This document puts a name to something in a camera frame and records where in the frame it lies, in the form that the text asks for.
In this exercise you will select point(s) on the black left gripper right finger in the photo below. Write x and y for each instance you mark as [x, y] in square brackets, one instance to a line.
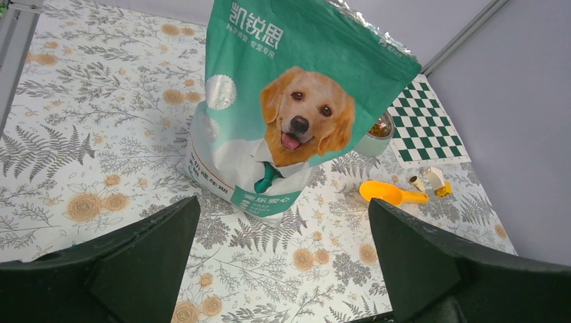
[433, 275]

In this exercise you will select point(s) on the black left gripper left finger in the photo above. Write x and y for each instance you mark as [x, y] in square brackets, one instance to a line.
[132, 274]

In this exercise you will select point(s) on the yellow plastic scoop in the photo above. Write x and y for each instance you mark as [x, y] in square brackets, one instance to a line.
[390, 193]

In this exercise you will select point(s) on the teal pet food bag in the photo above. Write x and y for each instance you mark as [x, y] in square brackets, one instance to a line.
[289, 85]

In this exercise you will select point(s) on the mint double pet bowl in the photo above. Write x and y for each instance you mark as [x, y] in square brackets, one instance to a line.
[377, 139]

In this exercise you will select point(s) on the small yellow piece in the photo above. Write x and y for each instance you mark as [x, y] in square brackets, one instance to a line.
[444, 190]

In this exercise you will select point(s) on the floral table mat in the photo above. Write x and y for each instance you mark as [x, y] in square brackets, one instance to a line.
[97, 104]

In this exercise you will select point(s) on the green white checkerboard mat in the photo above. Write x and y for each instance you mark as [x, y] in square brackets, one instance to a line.
[424, 134]

